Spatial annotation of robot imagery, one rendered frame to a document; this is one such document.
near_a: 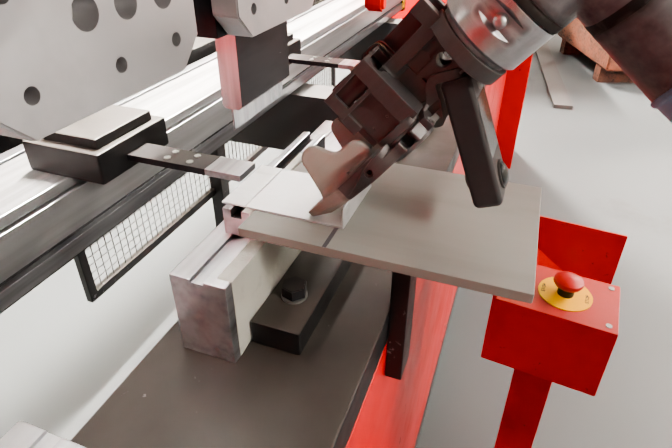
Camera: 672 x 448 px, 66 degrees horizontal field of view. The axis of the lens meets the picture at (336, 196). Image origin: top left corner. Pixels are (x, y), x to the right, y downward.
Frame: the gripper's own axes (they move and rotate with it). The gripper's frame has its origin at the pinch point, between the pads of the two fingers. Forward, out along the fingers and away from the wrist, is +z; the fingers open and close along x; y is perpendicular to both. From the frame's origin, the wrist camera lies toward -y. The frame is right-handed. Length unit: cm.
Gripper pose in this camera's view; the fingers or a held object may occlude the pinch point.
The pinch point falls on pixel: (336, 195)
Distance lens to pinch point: 51.9
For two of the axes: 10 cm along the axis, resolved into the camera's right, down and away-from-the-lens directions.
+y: -7.1, -7.0, -1.0
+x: -3.5, 4.8, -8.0
